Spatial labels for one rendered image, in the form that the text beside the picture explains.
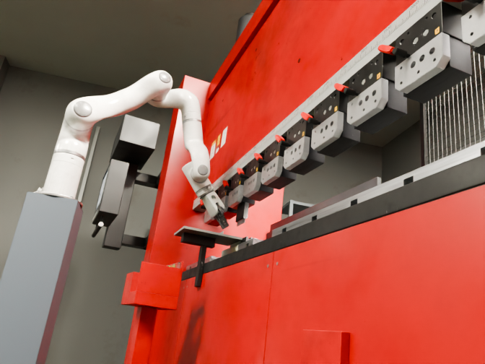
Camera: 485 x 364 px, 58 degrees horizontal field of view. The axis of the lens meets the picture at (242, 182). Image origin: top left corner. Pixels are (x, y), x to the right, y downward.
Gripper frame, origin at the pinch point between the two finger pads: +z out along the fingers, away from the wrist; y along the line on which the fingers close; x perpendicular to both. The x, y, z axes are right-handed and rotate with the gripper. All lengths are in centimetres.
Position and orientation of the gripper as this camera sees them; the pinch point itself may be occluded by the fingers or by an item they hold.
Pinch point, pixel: (224, 223)
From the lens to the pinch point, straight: 197.6
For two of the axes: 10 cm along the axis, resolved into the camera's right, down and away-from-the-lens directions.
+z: 5.0, 8.6, -0.6
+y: -3.7, 2.8, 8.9
